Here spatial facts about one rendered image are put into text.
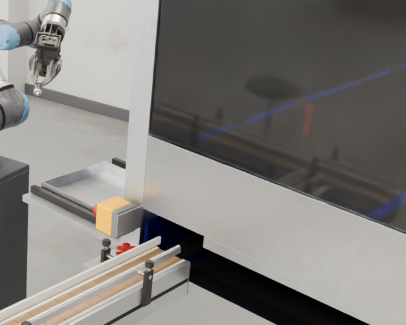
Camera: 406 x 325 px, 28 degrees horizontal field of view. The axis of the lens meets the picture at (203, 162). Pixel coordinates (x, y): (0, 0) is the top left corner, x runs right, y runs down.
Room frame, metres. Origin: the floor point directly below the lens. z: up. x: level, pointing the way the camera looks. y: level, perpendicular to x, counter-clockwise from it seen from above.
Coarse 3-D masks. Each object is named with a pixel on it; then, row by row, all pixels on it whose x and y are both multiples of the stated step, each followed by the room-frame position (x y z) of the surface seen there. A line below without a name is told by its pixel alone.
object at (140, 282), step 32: (128, 256) 1.67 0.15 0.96; (160, 256) 1.67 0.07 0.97; (64, 288) 1.51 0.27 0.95; (96, 288) 1.50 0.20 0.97; (128, 288) 1.58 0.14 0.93; (160, 288) 1.64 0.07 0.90; (0, 320) 1.37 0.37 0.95; (32, 320) 1.36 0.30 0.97; (64, 320) 1.42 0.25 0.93; (96, 320) 1.47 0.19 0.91; (128, 320) 1.55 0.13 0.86
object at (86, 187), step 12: (84, 168) 2.27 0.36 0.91; (96, 168) 2.31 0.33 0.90; (108, 168) 2.33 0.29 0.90; (120, 168) 2.30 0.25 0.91; (48, 180) 2.15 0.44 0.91; (60, 180) 2.19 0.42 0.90; (72, 180) 2.23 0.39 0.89; (84, 180) 2.25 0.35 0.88; (96, 180) 2.26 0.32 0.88; (108, 180) 2.27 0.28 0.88; (120, 180) 2.28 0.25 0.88; (60, 192) 2.09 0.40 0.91; (72, 192) 2.16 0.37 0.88; (84, 192) 2.16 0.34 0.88; (96, 192) 2.17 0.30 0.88; (108, 192) 2.18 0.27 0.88; (120, 192) 2.19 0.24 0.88; (84, 204) 2.03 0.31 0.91
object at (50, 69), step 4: (52, 60) 2.29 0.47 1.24; (52, 64) 2.26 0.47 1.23; (56, 64) 2.30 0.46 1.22; (48, 68) 2.28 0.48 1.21; (52, 68) 2.28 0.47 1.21; (48, 72) 2.27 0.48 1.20; (52, 72) 2.27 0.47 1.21; (48, 76) 2.25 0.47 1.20; (52, 76) 2.26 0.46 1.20; (44, 80) 2.24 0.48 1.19; (48, 80) 2.24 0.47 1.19; (44, 84) 2.22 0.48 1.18
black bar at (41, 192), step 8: (32, 192) 2.12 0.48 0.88; (40, 192) 2.10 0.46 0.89; (48, 192) 2.10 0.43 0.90; (48, 200) 2.08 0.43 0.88; (56, 200) 2.07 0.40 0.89; (64, 200) 2.06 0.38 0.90; (64, 208) 2.05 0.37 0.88; (72, 208) 2.03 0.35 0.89; (80, 208) 2.02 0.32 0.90; (88, 216) 1.99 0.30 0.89
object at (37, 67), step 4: (36, 60) 2.27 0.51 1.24; (36, 64) 2.27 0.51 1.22; (40, 64) 2.29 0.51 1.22; (32, 68) 2.27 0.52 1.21; (36, 68) 2.27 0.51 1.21; (40, 68) 2.28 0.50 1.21; (32, 72) 2.24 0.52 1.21; (36, 72) 2.26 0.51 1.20; (32, 76) 2.24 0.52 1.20; (36, 76) 2.25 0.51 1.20; (32, 80) 2.23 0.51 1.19; (36, 80) 2.23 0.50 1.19
